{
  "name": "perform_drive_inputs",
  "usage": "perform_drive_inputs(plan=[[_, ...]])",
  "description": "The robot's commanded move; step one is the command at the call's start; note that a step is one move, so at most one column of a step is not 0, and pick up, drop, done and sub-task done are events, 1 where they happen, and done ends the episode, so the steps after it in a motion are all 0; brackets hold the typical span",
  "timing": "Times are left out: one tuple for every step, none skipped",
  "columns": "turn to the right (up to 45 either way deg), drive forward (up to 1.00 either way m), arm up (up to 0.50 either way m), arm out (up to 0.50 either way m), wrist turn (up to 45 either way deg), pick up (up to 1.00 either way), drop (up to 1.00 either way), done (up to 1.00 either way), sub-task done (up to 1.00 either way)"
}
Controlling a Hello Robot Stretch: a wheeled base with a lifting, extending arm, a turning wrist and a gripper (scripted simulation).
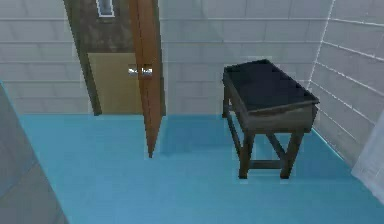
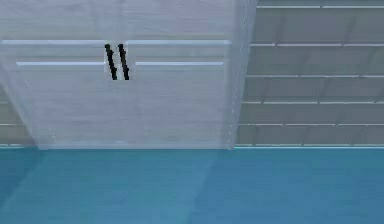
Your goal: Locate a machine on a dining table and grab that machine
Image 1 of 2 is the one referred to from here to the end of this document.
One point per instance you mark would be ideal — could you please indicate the brown wooden room door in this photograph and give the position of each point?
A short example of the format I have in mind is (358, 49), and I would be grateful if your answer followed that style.
(150, 50)

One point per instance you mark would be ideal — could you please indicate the dark wooden side table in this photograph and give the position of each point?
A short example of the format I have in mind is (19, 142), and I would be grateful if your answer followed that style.
(266, 96)

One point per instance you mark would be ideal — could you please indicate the white framed window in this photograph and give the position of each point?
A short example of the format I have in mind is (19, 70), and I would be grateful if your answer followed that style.
(105, 7)

